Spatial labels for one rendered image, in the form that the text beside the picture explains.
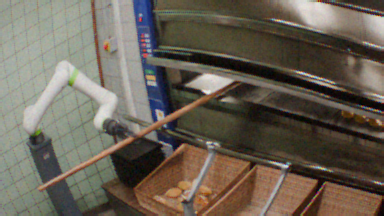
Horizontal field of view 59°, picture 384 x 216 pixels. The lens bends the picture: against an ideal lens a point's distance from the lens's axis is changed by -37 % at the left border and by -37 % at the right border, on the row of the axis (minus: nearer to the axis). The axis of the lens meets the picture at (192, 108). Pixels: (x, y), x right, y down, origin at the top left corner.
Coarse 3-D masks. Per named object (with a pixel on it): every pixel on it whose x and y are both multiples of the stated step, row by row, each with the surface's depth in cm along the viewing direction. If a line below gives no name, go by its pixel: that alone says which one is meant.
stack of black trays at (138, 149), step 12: (132, 144) 321; (144, 144) 319; (156, 144) 316; (120, 156) 305; (132, 156) 305; (144, 156) 306; (156, 156) 314; (120, 168) 314; (132, 168) 301; (144, 168) 306; (120, 180) 326; (132, 180) 309
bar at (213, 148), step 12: (132, 120) 276; (144, 120) 270; (168, 132) 253; (204, 144) 235; (216, 144) 232; (240, 156) 218; (252, 156) 214; (204, 168) 231; (276, 168) 202; (288, 168) 196; (192, 192) 229; (276, 192) 196; (192, 204) 229
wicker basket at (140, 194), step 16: (176, 160) 308; (192, 160) 307; (224, 160) 287; (240, 160) 277; (192, 176) 310; (208, 176) 299; (240, 176) 269; (144, 192) 295; (160, 192) 304; (224, 192) 263; (160, 208) 275; (176, 208) 286; (208, 208) 257
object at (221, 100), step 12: (192, 96) 292; (216, 96) 280; (228, 96) 277; (228, 108) 273; (240, 108) 266; (252, 108) 258; (264, 108) 255; (276, 120) 246; (288, 120) 239; (300, 120) 232; (312, 120) 228; (324, 132) 217; (336, 132) 209; (348, 132) 204; (360, 144) 195; (372, 144) 187
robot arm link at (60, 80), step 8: (56, 72) 238; (64, 72) 238; (56, 80) 237; (64, 80) 238; (48, 88) 238; (56, 88) 238; (48, 96) 238; (56, 96) 243; (40, 104) 238; (48, 104) 241; (32, 112) 238; (40, 112) 239; (24, 120) 239; (32, 120) 238; (40, 120) 244; (24, 128) 239; (32, 128) 239
